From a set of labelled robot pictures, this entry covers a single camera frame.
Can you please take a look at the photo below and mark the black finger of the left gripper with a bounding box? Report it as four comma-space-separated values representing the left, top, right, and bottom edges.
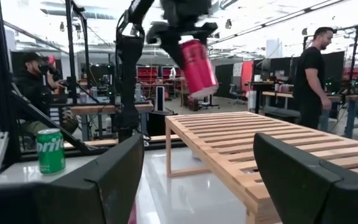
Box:
146, 23, 186, 70
197, 22, 219, 41

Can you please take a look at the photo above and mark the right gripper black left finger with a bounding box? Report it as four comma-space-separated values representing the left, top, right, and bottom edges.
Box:
0, 133, 145, 224

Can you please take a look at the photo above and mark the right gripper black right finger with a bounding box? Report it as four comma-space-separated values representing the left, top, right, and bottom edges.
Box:
253, 133, 358, 224

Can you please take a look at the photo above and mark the red soda can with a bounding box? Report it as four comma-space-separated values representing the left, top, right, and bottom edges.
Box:
180, 39, 219, 100

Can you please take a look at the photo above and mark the wooden slatted shelf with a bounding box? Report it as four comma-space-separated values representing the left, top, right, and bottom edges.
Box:
165, 111, 358, 224

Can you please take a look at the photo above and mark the red storage rack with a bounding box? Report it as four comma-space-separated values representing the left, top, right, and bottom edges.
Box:
135, 65, 186, 85

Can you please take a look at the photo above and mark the green Sprite can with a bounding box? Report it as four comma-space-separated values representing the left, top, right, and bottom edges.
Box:
35, 128, 67, 175

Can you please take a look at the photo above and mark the white upright device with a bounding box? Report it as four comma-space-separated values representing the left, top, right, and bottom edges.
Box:
154, 85, 167, 113

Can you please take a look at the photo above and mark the red panel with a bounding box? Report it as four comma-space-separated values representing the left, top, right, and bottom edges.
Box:
241, 60, 255, 93

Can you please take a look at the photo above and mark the office chair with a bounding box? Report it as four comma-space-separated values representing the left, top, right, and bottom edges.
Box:
228, 83, 247, 105

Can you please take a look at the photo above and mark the wooden workbench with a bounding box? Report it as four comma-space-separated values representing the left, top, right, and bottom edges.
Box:
69, 102, 154, 141
261, 89, 358, 138

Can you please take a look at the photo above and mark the white bin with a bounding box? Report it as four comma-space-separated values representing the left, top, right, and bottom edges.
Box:
247, 90, 258, 110

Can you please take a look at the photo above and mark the person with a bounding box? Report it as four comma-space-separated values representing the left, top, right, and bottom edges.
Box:
14, 51, 71, 138
292, 26, 335, 130

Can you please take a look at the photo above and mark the black diagonal frame strut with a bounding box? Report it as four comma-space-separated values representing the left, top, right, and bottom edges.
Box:
9, 82, 108, 156

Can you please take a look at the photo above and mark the black stand frame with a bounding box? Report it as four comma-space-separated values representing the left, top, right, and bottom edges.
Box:
64, 0, 92, 105

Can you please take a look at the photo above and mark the black rig post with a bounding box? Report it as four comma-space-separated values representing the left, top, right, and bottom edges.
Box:
0, 0, 21, 169

